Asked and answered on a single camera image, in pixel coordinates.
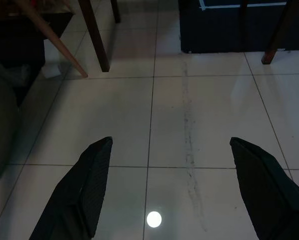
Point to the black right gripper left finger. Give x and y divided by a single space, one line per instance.
82 190

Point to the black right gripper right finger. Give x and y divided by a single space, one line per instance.
267 190

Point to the grey-green fabric cushion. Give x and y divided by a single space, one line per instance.
0 120

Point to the black low cabinet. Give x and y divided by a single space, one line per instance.
17 50

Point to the light wooden slanted leg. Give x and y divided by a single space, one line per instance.
55 37

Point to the dark brown wooden table leg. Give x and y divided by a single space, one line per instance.
95 35
277 32
243 12
116 10

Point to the dark blue cabinet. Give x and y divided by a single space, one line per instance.
224 27

